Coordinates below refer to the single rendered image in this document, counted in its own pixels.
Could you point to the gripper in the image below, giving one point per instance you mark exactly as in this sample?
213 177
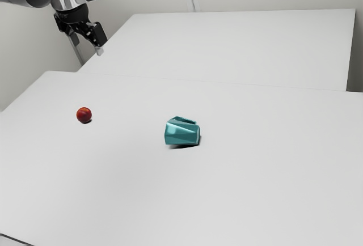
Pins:
74 16

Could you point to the teal faceted mug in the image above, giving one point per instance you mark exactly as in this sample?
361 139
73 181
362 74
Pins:
181 133

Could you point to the red apple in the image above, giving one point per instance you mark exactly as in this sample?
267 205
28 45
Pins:
84 114

